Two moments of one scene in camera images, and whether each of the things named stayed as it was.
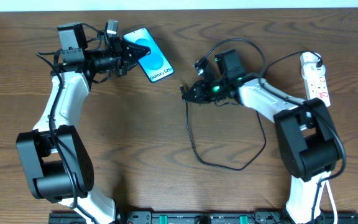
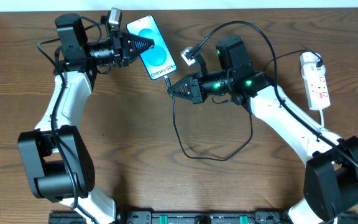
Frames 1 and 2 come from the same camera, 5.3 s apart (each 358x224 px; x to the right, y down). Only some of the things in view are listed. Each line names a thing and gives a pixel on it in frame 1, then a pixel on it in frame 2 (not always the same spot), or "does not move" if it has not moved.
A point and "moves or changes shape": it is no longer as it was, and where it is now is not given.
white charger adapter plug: x=309 y=70 does not move
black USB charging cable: x=264 y=79 → x=318 y=62
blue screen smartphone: x=153 y=65 moves or changes shape
